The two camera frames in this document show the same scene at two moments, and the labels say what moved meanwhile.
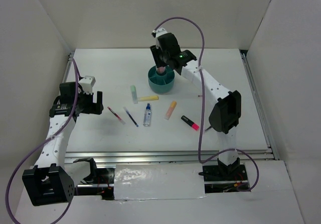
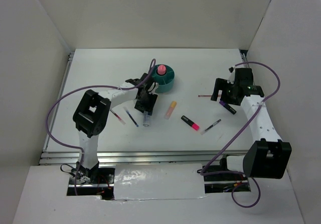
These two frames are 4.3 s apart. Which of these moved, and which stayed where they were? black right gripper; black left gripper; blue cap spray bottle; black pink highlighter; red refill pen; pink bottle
Moved: black right gripper; black left gripper
Stayed: blue cap spray bottle; black pink highlighter; pink bottle; red refill pen
